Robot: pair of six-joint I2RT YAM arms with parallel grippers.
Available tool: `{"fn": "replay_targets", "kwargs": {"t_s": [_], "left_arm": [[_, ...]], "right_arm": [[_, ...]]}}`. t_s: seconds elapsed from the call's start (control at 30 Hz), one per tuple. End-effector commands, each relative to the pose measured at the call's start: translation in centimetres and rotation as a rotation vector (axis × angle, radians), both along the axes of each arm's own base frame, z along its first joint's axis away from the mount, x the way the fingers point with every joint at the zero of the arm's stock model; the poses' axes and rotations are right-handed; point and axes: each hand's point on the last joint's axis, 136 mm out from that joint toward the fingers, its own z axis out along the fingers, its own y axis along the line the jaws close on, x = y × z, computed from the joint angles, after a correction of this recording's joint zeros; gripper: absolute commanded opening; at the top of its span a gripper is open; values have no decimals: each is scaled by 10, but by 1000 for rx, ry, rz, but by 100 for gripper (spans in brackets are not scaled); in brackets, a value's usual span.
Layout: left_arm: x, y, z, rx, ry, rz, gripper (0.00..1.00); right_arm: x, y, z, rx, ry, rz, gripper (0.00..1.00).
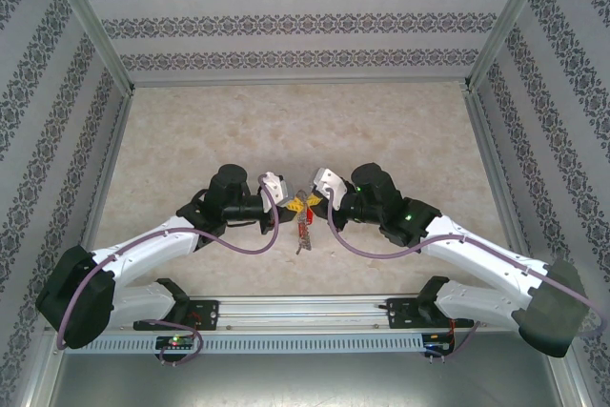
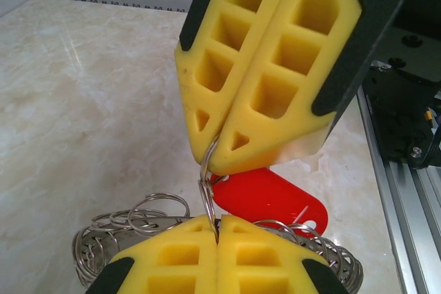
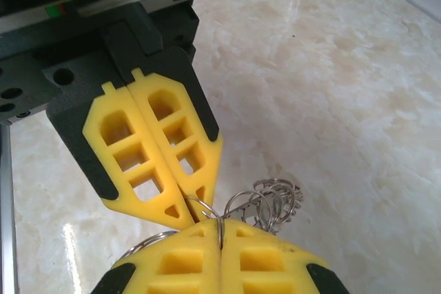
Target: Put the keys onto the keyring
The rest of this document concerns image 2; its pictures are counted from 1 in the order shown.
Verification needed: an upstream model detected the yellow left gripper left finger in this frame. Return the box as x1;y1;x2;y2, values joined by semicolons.
85;213;218;294

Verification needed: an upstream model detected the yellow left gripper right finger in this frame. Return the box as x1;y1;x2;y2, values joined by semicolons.
216;214;349;294

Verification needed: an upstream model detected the red plastic key tag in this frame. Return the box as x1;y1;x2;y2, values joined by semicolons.
209;166;329;240

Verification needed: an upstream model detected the silver keyring disc with rings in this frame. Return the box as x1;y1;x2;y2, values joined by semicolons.
71;176;365;294

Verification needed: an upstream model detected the small silver split ring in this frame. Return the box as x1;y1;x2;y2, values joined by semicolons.
199;134;223;185

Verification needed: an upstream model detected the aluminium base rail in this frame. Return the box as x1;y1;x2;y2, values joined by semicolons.
356;83;441;294

